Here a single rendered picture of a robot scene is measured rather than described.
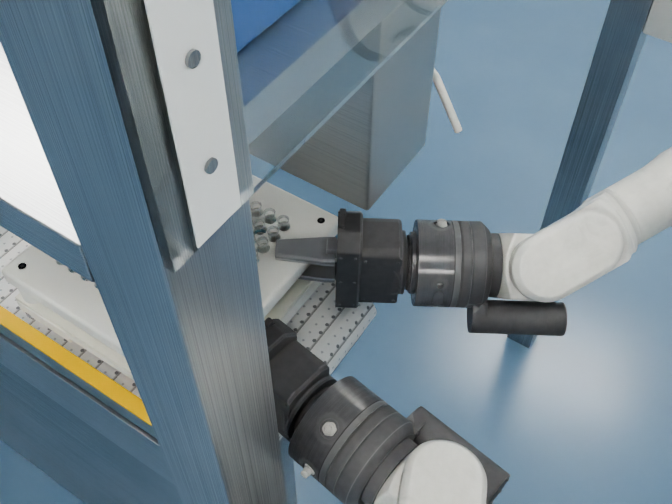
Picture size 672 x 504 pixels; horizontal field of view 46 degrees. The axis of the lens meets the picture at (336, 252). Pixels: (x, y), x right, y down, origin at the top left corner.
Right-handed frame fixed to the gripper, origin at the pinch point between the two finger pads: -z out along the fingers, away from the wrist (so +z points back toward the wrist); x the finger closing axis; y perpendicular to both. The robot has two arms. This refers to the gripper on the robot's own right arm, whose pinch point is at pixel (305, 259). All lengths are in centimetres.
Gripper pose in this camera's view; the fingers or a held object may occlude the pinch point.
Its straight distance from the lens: 79.9
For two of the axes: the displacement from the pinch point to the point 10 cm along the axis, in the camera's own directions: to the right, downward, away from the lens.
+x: -0.2, 6.2, 7.9
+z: 10.0, 0.3, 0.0
